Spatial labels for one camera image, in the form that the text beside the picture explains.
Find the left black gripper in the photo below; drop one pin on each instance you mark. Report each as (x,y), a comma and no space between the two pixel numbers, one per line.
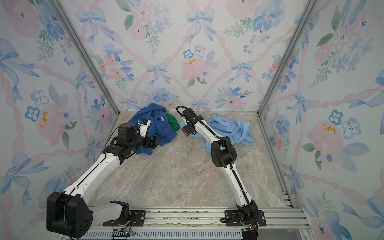
(154,142)

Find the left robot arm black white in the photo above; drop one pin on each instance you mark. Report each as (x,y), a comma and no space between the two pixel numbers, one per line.
(69,213)

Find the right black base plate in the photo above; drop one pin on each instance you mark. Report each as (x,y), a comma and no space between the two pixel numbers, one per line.
(239,219)

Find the dark blue shirt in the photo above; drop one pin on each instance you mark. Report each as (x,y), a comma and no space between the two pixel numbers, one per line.
(159,123)

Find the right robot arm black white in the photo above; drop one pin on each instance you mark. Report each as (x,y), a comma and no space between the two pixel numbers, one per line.
(223,155)

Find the left corner aluminium post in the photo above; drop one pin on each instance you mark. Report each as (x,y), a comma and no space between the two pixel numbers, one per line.
(81,49)

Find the light blue cloth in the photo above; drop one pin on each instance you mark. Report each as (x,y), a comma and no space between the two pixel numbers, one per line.
(238,131)

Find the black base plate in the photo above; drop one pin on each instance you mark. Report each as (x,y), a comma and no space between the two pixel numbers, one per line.
(239,219)
(133,218)

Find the corner aluminium post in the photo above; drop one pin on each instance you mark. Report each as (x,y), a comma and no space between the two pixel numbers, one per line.
(81,49)
(291,47)

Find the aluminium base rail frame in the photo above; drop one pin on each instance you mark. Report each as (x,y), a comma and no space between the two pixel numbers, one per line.
(204,224)

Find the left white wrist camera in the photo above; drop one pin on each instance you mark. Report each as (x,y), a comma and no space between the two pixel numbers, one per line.
(143,125)

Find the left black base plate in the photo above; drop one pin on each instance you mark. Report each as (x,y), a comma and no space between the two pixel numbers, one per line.
(133,218)

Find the green cloth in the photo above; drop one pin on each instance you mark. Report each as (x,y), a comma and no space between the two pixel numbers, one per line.
(173,122)

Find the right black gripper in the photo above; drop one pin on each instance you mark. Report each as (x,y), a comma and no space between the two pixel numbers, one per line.
(185,131)

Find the right corner aluminium post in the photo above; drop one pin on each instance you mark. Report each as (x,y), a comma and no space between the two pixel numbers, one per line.
(291,47)

